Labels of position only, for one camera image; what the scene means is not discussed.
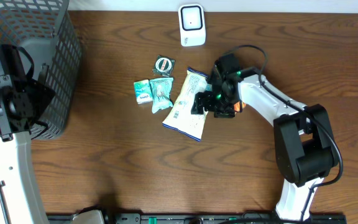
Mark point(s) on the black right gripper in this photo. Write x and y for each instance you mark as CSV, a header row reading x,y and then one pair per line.
x,y
206,104

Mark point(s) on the orange Kleenex tissue pack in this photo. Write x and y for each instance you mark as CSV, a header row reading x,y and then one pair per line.
x,y
239,106

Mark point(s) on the large white snack bag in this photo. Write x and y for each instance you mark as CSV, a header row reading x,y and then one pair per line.
x,y
180,118

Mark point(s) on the teal snack packet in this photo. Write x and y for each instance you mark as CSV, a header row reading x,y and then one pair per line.
x,y
161,88

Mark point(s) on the teal Kleenex tissue pack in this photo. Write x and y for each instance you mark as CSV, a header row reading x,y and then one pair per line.
x,y
143,92

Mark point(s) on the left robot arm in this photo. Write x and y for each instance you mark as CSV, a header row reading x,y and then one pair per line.
x,y
22,102

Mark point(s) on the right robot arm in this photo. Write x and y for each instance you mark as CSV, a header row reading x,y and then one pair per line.
x,y
305,150

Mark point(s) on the white barcode scanner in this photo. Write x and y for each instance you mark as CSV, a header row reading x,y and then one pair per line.
x,y
192,25

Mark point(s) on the round tape packet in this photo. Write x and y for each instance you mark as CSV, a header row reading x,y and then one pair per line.
x,y
163,66

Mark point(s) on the dark grey mesh basket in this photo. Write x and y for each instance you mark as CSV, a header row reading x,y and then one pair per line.
x,y
44,29

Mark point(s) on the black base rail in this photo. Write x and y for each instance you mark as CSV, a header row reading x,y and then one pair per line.
x,y
250,217

